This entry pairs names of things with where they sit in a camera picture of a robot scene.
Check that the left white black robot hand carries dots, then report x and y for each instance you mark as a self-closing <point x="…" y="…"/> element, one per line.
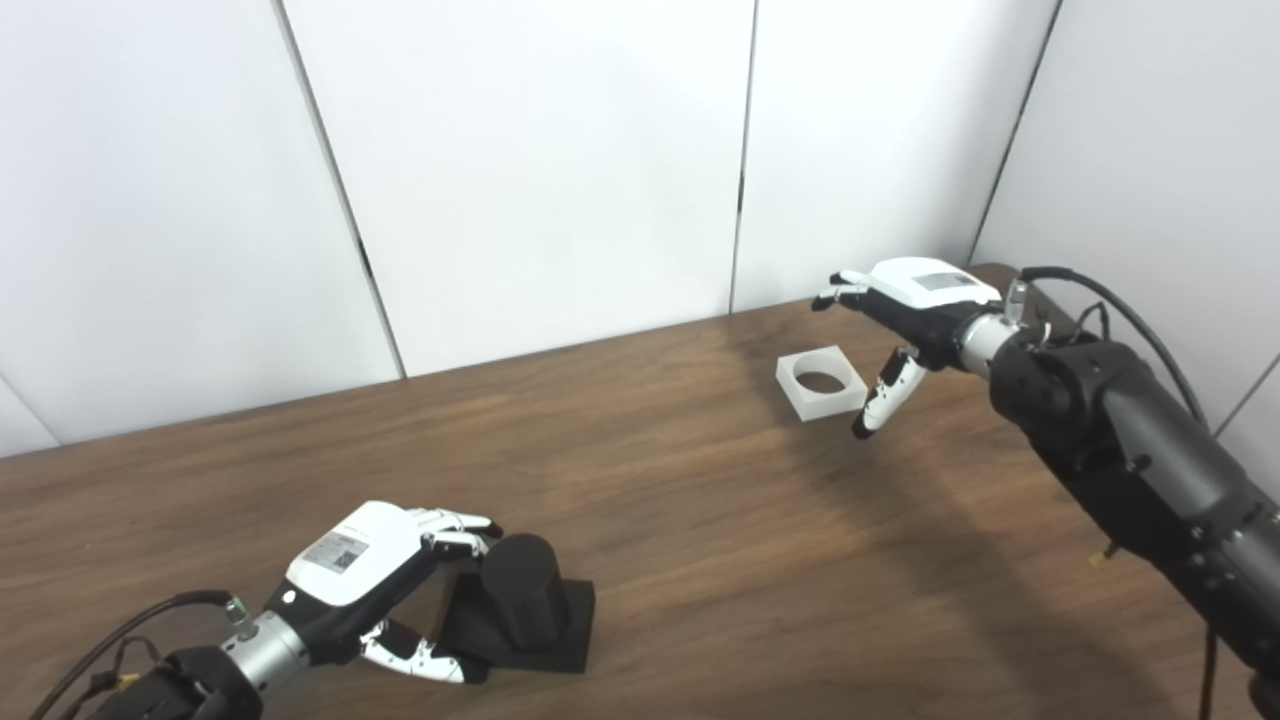
<point x="350" y="560"/>

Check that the white square piece with hole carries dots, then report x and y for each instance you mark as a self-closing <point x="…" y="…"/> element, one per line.
<point x="800" y="395"/>

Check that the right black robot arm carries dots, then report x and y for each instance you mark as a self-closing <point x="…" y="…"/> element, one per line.
<point x="1140" y="450"/>

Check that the black cylindrical peg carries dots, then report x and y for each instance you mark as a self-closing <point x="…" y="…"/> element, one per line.
<point x="525" y="590"/>

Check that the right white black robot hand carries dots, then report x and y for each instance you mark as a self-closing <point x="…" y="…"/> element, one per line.
<point x="925" y="300"/>

